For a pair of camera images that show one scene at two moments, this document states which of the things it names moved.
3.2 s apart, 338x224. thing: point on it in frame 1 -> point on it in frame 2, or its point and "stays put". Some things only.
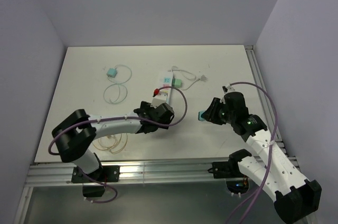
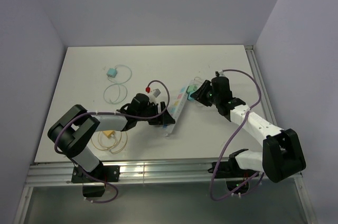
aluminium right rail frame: x=267 y=105 stays put
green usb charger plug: x=177 y=83 -> x=191 y=88
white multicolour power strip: x=167 y=81 -> x=176 y=108
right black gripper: x=210 y=113 -> x=199 y=94
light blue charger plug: x=112 y=72 stays put
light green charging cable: x=120 y=84 stays put
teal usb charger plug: x=199 y=117 -> x=189 y=98
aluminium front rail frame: x=137 y=174 stays put
